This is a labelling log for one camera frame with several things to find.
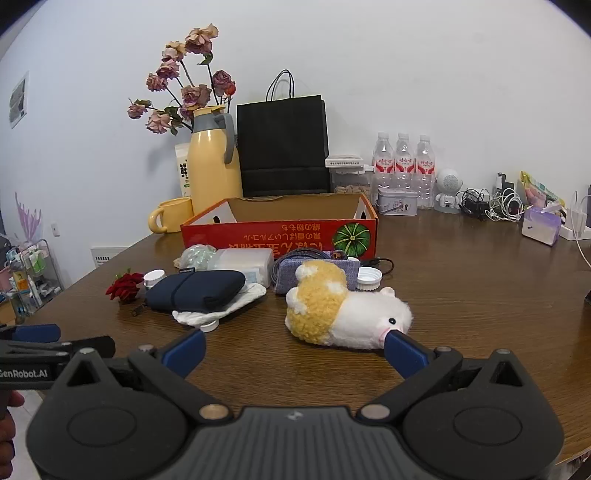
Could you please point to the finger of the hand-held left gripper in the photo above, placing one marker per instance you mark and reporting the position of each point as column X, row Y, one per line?
column 34, row 332
column 87, row 346

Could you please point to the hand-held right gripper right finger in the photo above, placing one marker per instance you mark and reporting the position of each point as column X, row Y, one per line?
column 406, row 354

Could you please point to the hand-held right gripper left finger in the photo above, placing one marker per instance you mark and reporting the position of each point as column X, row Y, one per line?
column 184, row 353

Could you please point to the small white cap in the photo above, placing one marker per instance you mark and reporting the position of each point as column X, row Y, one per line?
column 208, row 326

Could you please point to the white and yellow plush toy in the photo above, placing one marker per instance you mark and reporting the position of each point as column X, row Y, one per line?
column 351, row 318

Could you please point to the navy blue pouch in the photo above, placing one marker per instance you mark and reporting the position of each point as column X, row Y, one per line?
column 198, row 288

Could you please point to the red artificial rose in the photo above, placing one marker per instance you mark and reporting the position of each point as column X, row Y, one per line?
column 123, row 287

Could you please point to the white cloth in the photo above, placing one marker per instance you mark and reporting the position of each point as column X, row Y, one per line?
column 240, row 297

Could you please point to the white ribbed bottle cap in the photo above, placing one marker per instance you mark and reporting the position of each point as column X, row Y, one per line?
column 369, row 278

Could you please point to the clear wrapper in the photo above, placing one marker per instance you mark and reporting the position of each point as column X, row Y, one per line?
column 196, row 256

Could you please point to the clear plastic box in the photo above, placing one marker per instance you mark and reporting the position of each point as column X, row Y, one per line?
column 244, row 265

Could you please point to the purple woven pouch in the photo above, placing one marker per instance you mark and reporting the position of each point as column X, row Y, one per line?
column 286, row 277

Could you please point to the red cardboard box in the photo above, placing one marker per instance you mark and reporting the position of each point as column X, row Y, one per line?
column 277, row 230

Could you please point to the person's left hand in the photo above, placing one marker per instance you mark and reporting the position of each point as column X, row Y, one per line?
column 7, row 424

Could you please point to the yellow mug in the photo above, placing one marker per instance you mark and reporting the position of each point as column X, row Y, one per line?
column 173, row 214

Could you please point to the white printed tin box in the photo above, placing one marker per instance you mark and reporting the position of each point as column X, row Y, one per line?
column 397, row 202

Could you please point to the small white robot toy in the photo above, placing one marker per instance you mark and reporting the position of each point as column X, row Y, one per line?
column 448, row 182

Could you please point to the white milk carton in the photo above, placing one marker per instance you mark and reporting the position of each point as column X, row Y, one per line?
column 182, row 170

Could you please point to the yellow thermos jug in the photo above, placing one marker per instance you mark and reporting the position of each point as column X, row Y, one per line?
column 212, row 170

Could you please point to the purple tissue pack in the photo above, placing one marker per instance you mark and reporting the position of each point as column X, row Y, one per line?
column 540, row 226

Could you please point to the clear container with white lid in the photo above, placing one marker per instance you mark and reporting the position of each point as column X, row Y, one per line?
column 348, row 177

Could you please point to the clear water bottle red label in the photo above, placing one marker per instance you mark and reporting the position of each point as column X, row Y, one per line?
column 383, row 159
column 404, row 159
column 425, row 166

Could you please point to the black charger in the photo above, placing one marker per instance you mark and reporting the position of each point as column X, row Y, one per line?
column 503, row 182

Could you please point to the white charging dock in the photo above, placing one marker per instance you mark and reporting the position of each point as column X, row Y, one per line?
column 572, row 228

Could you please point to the yellow-green snack packet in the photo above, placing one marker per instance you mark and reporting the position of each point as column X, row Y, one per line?
column 538, row 191

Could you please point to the black paper bag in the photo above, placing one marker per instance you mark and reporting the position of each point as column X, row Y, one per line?
column 281, row 147

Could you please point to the dried pink rose bouquet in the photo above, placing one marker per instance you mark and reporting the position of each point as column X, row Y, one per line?
column 196, row 94

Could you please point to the white wall panel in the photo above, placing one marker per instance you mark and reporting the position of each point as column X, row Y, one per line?
column 108, row 256

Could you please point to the white wall outlet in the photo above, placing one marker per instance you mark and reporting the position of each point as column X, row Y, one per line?
column 55, row 229

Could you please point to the purple wall decal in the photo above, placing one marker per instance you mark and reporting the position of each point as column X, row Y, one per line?
column 27, row 219

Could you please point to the wall poster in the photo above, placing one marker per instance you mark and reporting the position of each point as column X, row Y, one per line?
column 18, row 99

